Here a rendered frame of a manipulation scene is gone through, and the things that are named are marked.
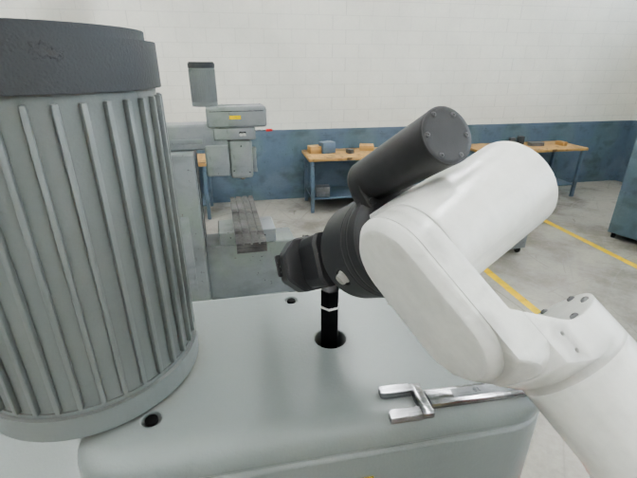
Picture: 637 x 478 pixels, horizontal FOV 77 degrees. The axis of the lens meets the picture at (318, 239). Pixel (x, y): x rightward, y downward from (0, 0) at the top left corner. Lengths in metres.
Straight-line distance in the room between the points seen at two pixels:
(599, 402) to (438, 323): 0.08
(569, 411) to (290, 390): 0.25
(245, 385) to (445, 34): 7.44
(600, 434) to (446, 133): 0.17
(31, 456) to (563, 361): 0.57
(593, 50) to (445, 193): 9.11
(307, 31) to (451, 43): 2.43
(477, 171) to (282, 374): 0.29
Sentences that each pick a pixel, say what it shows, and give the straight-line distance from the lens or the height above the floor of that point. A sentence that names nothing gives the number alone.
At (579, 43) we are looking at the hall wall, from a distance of 9.12.
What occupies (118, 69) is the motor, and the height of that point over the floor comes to 2.18.
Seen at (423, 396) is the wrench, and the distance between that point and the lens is 0.42.
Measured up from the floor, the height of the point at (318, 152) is 0.90.
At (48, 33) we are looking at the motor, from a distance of 0.32.
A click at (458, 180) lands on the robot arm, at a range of 0.25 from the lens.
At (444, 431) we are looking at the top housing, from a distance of 0.44.
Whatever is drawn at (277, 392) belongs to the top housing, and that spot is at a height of 1.89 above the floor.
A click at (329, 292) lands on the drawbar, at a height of 1.96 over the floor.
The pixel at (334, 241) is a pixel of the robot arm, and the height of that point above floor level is 2.05.
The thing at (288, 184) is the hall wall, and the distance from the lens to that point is 7.17.
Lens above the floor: 2.18
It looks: 23 degrees down
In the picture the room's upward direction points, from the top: straight up
